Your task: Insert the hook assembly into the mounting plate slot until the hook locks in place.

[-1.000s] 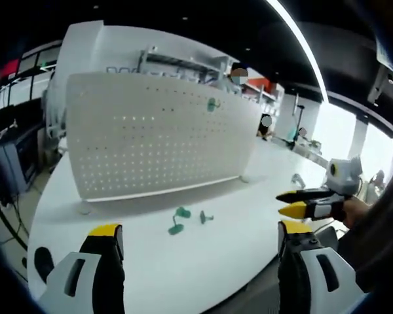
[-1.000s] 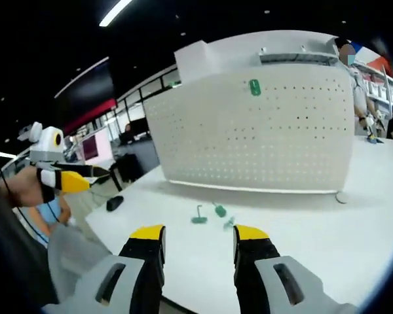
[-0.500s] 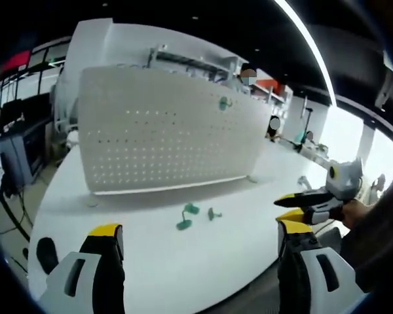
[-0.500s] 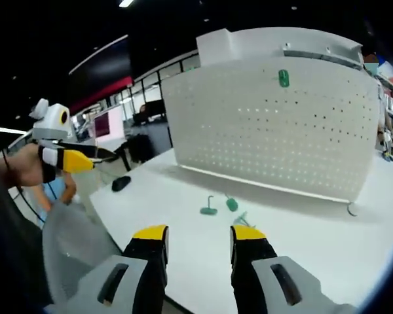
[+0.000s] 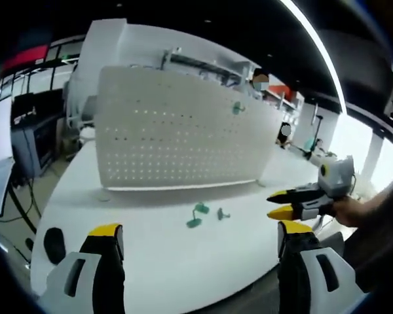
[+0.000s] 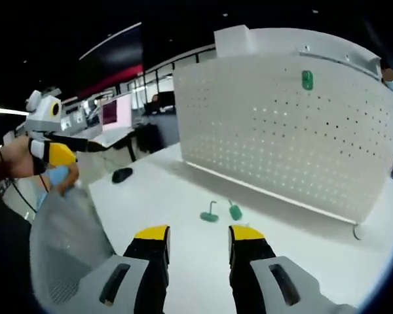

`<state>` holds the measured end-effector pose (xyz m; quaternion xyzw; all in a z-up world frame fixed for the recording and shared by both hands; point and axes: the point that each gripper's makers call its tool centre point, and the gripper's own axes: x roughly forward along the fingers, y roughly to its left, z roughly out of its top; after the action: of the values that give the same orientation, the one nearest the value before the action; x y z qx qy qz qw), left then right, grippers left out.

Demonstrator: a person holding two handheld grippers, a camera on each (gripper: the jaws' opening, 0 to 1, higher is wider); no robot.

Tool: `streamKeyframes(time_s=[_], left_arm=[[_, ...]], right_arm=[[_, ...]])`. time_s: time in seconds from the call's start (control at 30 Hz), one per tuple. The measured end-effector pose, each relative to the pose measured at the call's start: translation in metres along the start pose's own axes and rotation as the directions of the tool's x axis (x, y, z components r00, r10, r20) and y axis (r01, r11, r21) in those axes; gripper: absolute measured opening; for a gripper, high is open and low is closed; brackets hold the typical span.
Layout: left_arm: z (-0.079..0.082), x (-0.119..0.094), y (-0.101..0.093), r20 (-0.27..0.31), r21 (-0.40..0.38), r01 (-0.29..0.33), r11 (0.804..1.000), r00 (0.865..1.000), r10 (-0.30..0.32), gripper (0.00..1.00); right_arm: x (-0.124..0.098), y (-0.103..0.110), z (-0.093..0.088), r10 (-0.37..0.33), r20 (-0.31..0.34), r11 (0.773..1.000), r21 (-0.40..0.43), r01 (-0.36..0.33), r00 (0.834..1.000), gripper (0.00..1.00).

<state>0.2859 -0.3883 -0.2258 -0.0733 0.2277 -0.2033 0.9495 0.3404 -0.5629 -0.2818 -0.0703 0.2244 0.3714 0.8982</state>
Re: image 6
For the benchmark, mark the white column unit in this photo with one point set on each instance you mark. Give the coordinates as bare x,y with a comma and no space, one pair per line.
231,42

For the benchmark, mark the blue and orange cushion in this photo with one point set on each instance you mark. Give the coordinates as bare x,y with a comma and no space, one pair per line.
57,178

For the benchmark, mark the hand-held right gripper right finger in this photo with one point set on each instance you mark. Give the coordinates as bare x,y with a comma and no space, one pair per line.
258,281

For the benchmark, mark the white wall rail shelf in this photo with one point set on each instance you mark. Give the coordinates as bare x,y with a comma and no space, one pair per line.
347,59

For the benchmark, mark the curved ceiling light band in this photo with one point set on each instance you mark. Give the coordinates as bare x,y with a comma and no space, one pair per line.
111,38

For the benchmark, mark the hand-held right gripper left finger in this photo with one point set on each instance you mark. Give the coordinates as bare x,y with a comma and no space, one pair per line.
141,281

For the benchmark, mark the person's dark shirt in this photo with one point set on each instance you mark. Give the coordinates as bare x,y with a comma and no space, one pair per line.
6,245

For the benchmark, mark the black computer mouse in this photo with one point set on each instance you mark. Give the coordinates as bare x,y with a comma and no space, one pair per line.
122,176

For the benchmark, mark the white perforated mounting plate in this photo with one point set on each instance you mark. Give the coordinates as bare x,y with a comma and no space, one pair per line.
281,140

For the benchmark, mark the person's left hand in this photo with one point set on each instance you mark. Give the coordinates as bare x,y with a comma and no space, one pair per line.
18,160

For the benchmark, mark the grey mesh office chair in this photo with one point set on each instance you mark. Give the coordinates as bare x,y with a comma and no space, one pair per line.
65,248

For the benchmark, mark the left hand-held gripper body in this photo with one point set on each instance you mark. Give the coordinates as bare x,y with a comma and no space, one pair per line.
44,114

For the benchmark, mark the green hook assembly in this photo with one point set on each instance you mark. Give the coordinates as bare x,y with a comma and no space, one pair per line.
307,80
235,212
209,216

